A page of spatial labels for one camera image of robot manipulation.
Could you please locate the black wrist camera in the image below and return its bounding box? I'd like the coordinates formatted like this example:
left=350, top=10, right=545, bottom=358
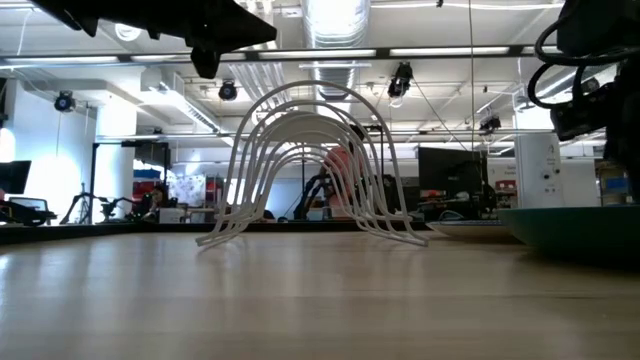
left=549, top=83, right=617, bottom=143

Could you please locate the black frame stand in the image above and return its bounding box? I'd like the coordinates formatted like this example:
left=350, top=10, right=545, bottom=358
left=88, top=141, right=172, bottom=225

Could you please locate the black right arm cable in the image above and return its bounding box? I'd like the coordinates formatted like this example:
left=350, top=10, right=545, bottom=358
left=527, top=17, right=631, bottom=110

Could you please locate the black ceiling light rail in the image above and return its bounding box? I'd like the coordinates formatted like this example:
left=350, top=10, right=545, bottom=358
left=0, top=45, right=564, bottom=65

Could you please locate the black aluminium table frame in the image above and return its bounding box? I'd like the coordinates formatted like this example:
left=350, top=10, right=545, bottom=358
left=0, top=219, right=436, bottom=247

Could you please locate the black computer monitor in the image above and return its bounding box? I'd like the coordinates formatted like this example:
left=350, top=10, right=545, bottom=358
left=418, top=146, right=490, bottom=204
left=0, top=159, right=32, bottom=196

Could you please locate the dark green plate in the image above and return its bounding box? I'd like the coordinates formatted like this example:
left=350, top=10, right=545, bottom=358
left=497, top=203, right=640, bottom=264

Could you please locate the white wire dish rack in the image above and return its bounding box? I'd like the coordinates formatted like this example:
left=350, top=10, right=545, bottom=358
left=194, top=79, right=430, bottom=249

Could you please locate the black ceiling camera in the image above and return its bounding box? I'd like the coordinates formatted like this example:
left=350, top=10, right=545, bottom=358
left=53, top=90, right=77, bottom=114
left=218, top=79, right=239, bottom=103
left=478, top=114, right=503, bottom=137
left=387, top=62, right=415, bottom=100

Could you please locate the white column panel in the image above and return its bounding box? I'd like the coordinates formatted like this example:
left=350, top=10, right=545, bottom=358
left=514, top=132, right=566, bottom=210

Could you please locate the person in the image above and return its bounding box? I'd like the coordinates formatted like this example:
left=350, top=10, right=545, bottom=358
left=142, top=183, right=174, bottom=222
left=319, top=124, right=374, bottom=221

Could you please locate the silver ventilation duct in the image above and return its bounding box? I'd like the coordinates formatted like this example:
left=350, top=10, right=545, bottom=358
left=301, top=0, right=372, bottom=101

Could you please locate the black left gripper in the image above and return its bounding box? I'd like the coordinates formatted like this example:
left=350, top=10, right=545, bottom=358
left=29, top=0, right=278, bottom=80

